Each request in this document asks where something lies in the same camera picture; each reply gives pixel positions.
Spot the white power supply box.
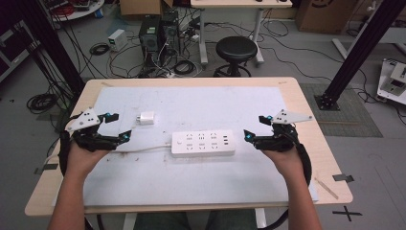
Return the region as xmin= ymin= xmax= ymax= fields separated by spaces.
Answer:
xmin=107 ymin=29 xmax=129 ymax=53

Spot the coiled black cable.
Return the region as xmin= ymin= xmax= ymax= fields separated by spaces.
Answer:
xmin=173 ymin=59 xmax=196 ymax=77
xmin=25 ymin=93 xmax=58 ymax=115
xmin=88 ymin=42 xmax=111 ymax=57

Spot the white charger plug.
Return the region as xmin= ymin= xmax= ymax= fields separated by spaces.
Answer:
xmin=135 ymin=110 xmax=156 ymax=127

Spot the black round stool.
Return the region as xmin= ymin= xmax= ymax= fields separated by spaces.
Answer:
xmin=213 ymin=35 xmax=259 ymax=79

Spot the grey tape piece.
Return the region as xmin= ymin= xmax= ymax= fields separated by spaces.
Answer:
xmin=331 ymin=173 xmax=355 ymax=183
xmin=34 ymin=163 xmax=59 ymax=175

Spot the black tape cross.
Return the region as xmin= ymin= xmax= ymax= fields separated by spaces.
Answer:
xmin=331 ymin=205 xmax=364 ymax=222

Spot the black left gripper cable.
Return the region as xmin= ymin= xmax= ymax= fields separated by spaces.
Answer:
xmin=57 ymin=127 xmax=74 ymax=177

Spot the black computer tower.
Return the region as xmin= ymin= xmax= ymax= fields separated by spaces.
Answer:
xmin=139 ymin=13 xmax=163 ymax=67
xmin=160 ymin=11 xmax=182 ymax=58

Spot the thin wooden stick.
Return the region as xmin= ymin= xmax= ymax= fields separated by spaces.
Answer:
xmin=313 ymin=176 xmax=340 ymax=201

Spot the white power strip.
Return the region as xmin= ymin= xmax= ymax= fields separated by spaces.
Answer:
xmin=170 ymin=128 xmax=237 ymax=158

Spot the white table mat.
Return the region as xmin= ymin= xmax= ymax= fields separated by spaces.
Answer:
xmin=52 ymin=85 xmax=320 ymax=207

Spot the grey metal rack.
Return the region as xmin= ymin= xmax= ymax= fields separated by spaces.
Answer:
xmin=0 ymin=20 xmax=40 ymax=82

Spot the person's right hand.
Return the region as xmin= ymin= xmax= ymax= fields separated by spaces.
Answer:
xmin=260 ymin=147 xmax=306 ymax=185

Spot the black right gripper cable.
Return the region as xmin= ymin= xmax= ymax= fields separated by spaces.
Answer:
xmin=295 ymin=132 xmax=313 ymax=187

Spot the person's left hand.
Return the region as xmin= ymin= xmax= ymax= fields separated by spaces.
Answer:
xmin=64 ymin=141 xmax=110 ymax=179

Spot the large cardboard box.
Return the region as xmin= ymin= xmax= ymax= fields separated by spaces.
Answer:
xmin=294 ymin=0 xmax=360 ymax=35

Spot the white flat device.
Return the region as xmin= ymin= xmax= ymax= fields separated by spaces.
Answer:
xmin=375 ymin=57 xmax=406 ymax=106

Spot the black metal stand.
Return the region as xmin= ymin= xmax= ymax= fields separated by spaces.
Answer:
xmin=313 ymin=0 xmax=406 ymax=111
xmin=12 ymin=0 xmax=86 ymax=97

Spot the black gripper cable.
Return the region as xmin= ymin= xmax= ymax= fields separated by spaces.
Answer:
xmin=57 ymin=127 xmax=74 ymax=177
xmin=295 ymin=132 xmax=313 ymax=187

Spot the white background desk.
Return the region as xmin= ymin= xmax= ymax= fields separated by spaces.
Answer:
xmin=190 ymin=0 xmax=293 ymax=67

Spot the grey floor mat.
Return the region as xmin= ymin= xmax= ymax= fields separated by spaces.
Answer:
xmin=299 ymin=82 xmax=384 ymax=139

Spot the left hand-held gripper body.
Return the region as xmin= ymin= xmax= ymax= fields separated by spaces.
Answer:
xmin=65 ymin=107 xmax=124 ymax=153

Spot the round white table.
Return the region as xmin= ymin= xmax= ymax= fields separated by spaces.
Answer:
xmin=41 ymin=0 xmax=105 ymax=22

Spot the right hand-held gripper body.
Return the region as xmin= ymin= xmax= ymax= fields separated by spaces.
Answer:
xmin=254 ymin=109 xmax=314 ymax=153

